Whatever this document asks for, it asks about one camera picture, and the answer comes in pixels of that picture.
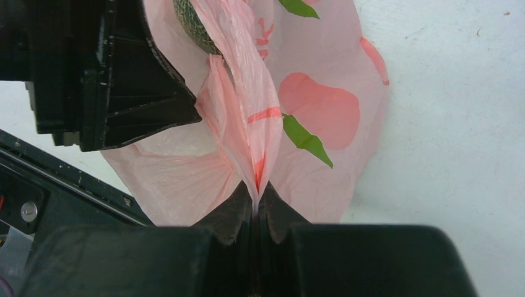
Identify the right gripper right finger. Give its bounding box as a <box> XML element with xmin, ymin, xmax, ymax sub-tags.
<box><xmin>259</xmin><ymin>186</ymin><xmax>477</xmax><ymax>296</ymax></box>

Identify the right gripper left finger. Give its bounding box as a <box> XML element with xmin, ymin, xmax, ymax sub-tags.
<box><xmin>19</xmin><ymin>183</ymin><xmax>251</xmax><ymax>296</ymax></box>

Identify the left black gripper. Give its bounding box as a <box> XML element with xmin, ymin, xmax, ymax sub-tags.
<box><xmin>1</xmin><ymin>1</ymin><xmax>201</xmax><ymax>152</ymax></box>

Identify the pink plastic bag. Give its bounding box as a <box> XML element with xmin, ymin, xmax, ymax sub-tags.
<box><xmin>103</xmin><ymin>1</ymin><xmax>389</xmax><ymax>226</ymax></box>

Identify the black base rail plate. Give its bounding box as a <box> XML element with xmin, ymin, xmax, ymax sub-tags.
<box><xmin>1</xmin><ymin>131</ymin><xmax>152</xmax><ymax>256</ymax></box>

